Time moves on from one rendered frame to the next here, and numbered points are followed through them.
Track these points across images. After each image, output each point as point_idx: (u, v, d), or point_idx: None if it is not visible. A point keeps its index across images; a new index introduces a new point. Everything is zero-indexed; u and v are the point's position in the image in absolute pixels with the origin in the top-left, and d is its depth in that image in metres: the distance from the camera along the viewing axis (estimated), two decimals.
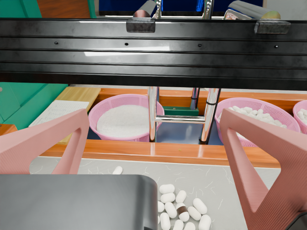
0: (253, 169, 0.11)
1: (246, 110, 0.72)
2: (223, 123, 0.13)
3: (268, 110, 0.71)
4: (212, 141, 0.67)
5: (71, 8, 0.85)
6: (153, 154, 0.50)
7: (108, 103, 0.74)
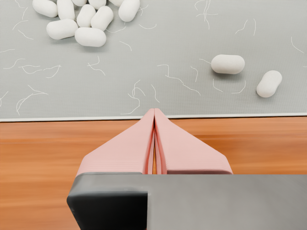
0: None
1: None
2: (154, 123, 0.13)
3: None
4: None
5: None
6: None
7: None
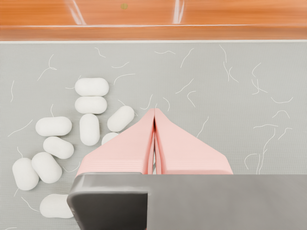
0: None
1: None
2: (154, 123, 0.13)
3: None
4: None
5: None
6: (58, 23, 0.21)
7: None
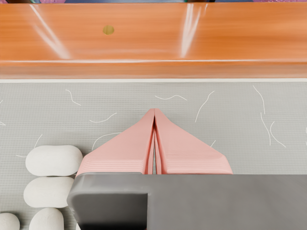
0: None
1: None
2: (154, 123, 0.13)
3: None
4: None
5: None
6: (4, 58, 0.13)
7: None
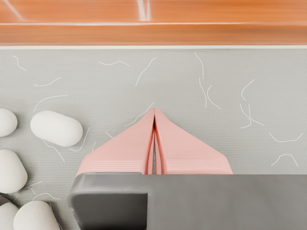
0: None
1: None
2: (154, 123, 0.13)
3: None
4: None
5: None
6: None
7: None
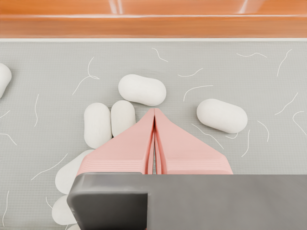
0: None
1: None
2: (154, 123, 0.13)
3: None
4: None
5: None
6: (107, 12, 0.14)
7: None
